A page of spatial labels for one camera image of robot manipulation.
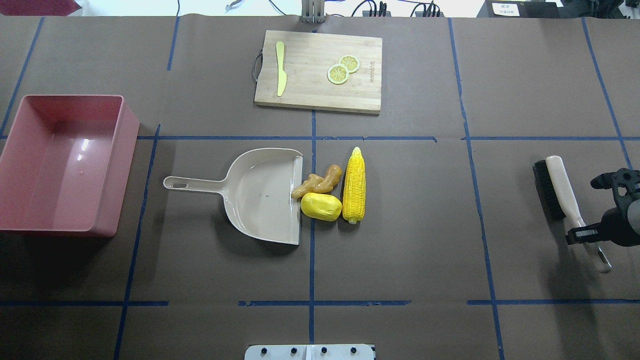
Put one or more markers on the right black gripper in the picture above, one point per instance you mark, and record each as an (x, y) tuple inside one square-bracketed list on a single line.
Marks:
[(616, 225)]

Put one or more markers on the beige hand brush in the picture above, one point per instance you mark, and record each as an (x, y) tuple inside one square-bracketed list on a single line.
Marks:
[(559, 202)]

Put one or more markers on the yellow corn cob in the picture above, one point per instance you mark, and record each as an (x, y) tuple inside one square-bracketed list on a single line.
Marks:
[(354, 188)]

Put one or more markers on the yellow potato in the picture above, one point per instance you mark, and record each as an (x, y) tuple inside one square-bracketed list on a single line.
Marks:
[(319, 206)]

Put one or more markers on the brown ginger root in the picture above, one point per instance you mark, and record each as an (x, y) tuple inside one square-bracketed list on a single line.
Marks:
[(317, 184)]

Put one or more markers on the pink plastic bin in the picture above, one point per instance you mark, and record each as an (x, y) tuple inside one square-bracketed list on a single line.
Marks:
[(65, 165)]

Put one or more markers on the black power box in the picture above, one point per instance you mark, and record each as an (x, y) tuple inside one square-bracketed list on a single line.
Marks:
[(519, 9)]

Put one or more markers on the lemon slice far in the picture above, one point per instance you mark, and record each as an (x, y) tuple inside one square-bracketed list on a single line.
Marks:
[(351, 63)]

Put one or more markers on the lemon slice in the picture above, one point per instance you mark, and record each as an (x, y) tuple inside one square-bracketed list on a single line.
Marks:
[(351, 63), (338, 74)]

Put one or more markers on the lemon slice near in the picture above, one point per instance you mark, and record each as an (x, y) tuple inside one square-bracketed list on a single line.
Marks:
[(338, 74)]

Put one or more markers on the wooden cutting board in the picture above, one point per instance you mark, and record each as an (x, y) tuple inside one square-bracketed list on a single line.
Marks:
[(307, 58)]

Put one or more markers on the yellow plastic knife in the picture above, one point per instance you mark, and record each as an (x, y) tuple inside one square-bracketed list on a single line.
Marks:
[(280, 49)]

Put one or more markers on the magenta cloth on stand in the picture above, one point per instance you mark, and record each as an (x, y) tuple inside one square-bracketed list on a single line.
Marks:
[(38, 7)]

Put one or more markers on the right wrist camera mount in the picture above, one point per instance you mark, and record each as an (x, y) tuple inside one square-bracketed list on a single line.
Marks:
[(624, 183)]

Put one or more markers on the aluminium frame post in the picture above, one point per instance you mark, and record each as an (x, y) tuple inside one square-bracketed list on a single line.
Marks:
[(313, 11)]

